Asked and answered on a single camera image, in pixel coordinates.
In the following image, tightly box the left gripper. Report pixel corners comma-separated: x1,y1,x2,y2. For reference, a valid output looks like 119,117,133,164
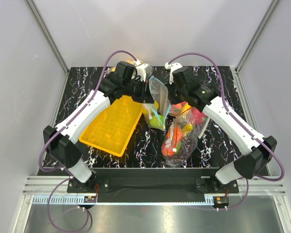
122,77,154,103

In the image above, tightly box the blue zip fruit bag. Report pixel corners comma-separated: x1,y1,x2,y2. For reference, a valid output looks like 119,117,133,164
142,76,171,131

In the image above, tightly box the green fake fruit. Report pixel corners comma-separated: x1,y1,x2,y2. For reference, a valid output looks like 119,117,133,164
150,115,163,128

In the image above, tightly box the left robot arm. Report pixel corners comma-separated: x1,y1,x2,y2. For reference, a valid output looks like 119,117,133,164
42,61,154,192

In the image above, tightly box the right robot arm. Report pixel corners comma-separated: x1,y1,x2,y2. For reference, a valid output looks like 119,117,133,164
166,63,277,193

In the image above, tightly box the banana and apples bag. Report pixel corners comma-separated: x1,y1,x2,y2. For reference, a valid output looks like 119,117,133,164
169,101,209,139

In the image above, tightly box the polka dot fruit bag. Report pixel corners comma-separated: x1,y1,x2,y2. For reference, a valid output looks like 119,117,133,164
109,59,154,78

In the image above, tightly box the grapes and orange bag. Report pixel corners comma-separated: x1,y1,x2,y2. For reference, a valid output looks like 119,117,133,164
161,119,198,168

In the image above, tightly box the yellow plastic tray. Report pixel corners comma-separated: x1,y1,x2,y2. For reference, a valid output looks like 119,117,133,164
79,96,142,157

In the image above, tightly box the right connector block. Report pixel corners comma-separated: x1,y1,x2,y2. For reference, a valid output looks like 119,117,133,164
214,196,229,208

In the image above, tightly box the connector block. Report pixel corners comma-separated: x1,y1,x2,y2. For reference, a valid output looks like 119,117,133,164
83,194,97,203
214,196,229,208

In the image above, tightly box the left connector block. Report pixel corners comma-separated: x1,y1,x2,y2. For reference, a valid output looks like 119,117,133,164
83,194,97,203

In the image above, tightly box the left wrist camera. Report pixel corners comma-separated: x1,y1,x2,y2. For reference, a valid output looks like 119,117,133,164
134,60,153,82

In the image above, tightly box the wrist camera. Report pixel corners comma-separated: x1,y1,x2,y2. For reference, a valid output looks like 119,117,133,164
134,60,153,82
164,63,182,84

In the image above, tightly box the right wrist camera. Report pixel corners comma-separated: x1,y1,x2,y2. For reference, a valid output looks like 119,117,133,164
164,63,182,84

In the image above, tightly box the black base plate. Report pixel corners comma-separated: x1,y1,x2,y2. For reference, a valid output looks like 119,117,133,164
67,168,239,205

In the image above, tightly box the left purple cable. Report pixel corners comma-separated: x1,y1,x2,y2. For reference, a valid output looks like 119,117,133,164
38,50,141,233

